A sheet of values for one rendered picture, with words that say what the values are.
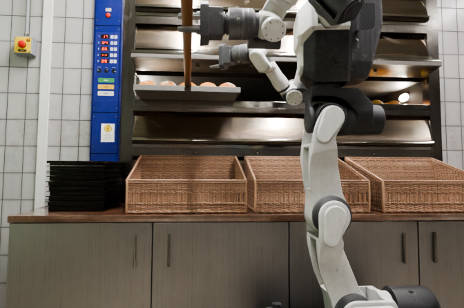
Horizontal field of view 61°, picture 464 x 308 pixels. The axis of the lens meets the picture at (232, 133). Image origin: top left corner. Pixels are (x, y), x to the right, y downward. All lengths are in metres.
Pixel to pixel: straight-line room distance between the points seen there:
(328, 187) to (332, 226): 0.14
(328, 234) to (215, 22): 0.80
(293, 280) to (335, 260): 0.44
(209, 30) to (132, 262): 1.11
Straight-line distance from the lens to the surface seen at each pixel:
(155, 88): 2.08
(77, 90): 2.46
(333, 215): 1.43
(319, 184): 1.46
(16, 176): 2.53
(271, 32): 1.11
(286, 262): 1.87
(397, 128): 2.63
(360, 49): 1.51
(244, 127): 2.35
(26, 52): 2.53
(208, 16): 1.13
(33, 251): 1.94
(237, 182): 1.84
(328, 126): 1.44
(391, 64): 2.51
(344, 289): 1.55
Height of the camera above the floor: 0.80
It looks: 5 degrees up
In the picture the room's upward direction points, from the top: straight up
